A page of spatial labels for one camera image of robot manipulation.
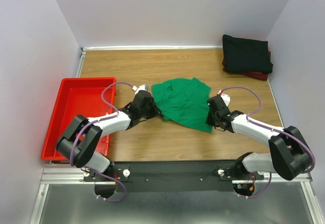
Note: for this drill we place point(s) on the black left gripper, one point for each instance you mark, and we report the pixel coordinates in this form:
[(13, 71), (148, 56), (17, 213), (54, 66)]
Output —
[(156, 110)]

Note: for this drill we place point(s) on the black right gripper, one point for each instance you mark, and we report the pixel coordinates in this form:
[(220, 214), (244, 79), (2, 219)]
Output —
[(208, 121)]

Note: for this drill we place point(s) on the green t-shirt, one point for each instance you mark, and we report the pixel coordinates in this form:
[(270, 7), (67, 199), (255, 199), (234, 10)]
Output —
[(183, 101)]

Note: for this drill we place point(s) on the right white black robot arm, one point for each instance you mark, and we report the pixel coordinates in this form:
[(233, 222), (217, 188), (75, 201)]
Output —
[(288, 156)]

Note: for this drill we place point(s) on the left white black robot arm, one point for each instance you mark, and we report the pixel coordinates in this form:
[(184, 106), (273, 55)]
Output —
[(79, 140)]

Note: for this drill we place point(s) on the dark red folded t-shirt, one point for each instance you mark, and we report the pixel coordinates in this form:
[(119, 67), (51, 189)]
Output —
[(254, 75)]

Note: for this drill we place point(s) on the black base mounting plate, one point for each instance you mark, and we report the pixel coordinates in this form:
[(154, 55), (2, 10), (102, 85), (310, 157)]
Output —
[(175, 176)]

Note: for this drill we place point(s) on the black folded t-shirt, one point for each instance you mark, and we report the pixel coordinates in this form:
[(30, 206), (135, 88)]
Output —
[(246, 55)]

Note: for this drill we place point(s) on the red plastic bin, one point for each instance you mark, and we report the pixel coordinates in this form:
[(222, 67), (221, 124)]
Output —
[(75, 96)]

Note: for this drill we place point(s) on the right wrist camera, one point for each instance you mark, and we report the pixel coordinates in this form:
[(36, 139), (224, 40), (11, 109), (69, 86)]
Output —
[(226, 98)]

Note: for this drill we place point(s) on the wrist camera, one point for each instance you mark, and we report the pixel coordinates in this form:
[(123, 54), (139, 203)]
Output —
[(226, 98), (143, 87)]

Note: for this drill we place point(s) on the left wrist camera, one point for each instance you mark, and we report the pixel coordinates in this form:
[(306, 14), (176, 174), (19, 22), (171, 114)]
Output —
[(143, 87)]

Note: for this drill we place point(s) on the aluminium frame rail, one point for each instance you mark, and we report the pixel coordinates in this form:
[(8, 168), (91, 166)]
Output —
[(71, 195)]

